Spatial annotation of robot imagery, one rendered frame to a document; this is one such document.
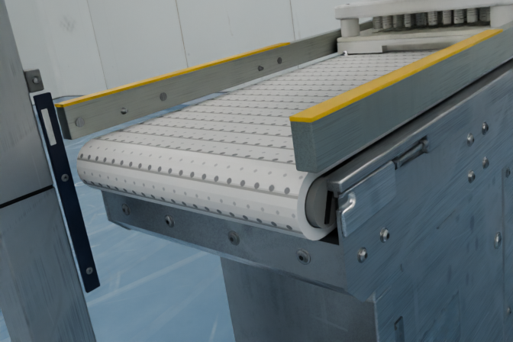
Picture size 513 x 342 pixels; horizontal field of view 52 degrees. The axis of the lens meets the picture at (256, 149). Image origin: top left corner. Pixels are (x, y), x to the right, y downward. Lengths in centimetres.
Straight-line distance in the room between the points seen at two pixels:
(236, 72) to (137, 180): 25
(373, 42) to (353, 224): 46
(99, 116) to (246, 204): 22
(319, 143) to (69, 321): 35
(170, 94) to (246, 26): 407
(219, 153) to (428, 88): 17
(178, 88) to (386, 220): 28
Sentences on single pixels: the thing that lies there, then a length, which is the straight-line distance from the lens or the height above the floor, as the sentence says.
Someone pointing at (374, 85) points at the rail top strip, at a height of 87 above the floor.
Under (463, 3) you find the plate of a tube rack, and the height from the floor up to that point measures 89.
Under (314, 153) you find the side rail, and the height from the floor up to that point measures 85.
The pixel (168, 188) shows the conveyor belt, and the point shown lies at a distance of 41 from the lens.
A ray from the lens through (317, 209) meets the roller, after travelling 33.
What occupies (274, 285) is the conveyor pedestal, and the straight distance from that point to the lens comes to 57.
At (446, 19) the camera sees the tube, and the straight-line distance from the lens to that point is 77.
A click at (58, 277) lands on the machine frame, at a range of 55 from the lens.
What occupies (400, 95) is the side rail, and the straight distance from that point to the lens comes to 39.
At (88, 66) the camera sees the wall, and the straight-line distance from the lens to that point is 610.
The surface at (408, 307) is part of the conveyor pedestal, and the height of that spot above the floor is 61.
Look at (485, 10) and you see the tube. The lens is 76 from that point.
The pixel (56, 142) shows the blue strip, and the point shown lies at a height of 83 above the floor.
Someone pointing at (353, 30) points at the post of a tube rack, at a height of 86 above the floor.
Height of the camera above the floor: 94
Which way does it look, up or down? 17 degrees down
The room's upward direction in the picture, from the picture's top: 9 degrees counter-clockwise
